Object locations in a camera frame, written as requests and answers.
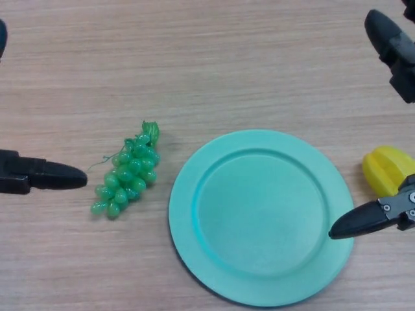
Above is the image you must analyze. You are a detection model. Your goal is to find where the yellow starfruit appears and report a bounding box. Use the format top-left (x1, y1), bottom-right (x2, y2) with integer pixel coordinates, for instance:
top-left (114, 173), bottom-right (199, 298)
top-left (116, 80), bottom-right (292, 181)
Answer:
top-left (362, 146), bottom-right (415, 197)

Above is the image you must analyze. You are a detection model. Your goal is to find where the green grape bunch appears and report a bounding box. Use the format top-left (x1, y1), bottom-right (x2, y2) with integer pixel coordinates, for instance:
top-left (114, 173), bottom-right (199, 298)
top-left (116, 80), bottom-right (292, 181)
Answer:
top-left (88, 121), bottom-right (161, 220)

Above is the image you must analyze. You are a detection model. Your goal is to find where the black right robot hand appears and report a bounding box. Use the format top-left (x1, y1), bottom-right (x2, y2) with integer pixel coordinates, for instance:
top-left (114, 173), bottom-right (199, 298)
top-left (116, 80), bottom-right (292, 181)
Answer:
top-left (328, 0), bottom-right (415, 240)

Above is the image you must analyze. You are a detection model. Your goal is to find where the green round plate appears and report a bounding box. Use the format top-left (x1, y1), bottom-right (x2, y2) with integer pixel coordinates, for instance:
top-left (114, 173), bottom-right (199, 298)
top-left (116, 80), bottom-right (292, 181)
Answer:
top-left (168, 129), bottom-right (355, 307)

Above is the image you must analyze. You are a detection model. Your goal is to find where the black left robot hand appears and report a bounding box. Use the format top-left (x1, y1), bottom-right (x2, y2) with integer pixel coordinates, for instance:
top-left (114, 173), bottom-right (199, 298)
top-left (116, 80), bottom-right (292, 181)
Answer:
top-left (0, 19), bottom-right (88, 195)

